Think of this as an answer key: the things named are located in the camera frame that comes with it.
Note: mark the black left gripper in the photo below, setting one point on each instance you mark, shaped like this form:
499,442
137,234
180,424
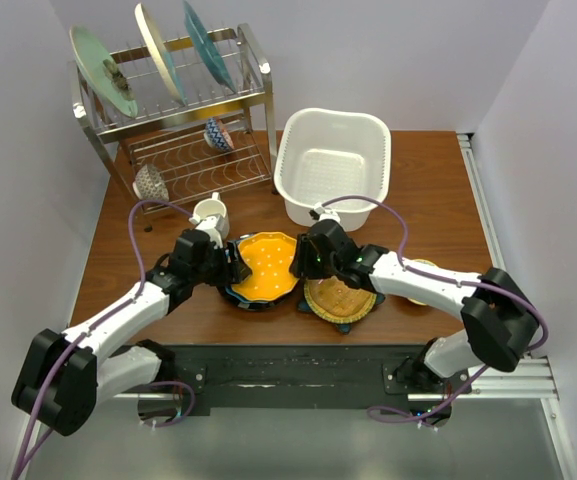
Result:
234,271

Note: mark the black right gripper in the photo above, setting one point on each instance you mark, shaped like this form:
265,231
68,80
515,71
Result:
302,266

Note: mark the blue polka dot plate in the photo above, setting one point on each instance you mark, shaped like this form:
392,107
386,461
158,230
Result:
257,303

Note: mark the yellow polka dot plate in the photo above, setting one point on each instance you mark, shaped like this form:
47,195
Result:
268,262

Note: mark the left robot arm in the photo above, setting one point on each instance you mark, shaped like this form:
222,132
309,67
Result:
65,375

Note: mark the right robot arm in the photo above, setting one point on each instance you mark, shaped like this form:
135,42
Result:
499,323

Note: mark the white plastic bin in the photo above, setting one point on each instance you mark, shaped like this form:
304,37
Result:
326,154

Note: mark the yellow woven pattern plate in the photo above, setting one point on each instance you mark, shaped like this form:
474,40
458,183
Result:
333,301

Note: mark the white ceramic mug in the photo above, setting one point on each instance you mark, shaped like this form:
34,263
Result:
213,205

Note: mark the dark teal star plate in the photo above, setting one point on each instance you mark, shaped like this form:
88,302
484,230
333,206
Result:
343,328

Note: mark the grey patterned bowl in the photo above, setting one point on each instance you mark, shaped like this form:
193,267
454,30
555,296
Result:
149,184

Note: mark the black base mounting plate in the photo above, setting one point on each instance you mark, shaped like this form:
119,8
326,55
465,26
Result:
352,377

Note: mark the blue zigzag pattern bowl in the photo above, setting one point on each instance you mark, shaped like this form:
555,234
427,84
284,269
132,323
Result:
217,136

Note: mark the stainless steel dish rack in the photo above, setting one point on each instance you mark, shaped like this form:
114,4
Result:
170,136

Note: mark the cream teal plate in rack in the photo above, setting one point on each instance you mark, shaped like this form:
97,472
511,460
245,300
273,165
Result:
160,54

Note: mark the pale green plate in rack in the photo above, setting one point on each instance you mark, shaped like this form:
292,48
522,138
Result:
102,72

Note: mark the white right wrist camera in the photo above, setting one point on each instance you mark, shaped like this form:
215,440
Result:
320,212

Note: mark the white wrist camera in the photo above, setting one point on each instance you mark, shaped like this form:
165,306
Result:
212,225
320,212

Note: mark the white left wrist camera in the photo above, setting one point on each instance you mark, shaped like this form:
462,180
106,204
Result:
212,225

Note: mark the aluminium frame rail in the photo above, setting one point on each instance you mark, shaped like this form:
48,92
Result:
532,381

